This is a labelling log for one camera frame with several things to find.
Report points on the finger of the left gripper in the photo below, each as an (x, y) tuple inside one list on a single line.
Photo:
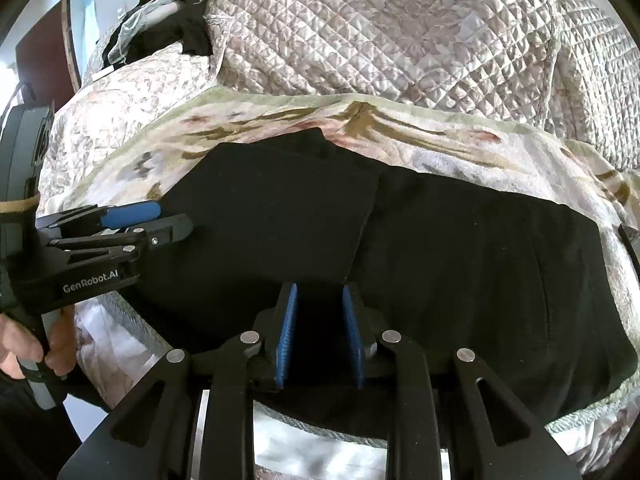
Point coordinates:
[(131, 241), (94, 217)]

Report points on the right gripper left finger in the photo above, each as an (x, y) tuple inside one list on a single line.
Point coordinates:
[(192, 416)]

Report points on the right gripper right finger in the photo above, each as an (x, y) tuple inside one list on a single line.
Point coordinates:
[(478, 427)]

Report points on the black pants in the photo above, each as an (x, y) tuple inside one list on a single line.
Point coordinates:
[(450, 264)]

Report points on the person's left hand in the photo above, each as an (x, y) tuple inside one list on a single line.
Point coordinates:
[(18, 343)]

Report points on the white floral quilted comforter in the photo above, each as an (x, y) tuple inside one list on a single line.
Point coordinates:
[(114, 346)]

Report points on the dark red wooden door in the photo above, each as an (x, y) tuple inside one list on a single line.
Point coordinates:
[(46, 61)]

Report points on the pile of dark clothes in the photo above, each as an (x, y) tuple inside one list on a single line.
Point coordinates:
[(155, 25)]

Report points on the black phone on bed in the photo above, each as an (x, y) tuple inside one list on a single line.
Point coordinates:
[(631, 239)]

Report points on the floral fleece blanket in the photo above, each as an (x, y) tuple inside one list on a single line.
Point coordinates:
[(504, 157)]

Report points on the quilted grey-pink bedspread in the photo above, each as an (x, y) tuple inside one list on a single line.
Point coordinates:
[(562, 66)]

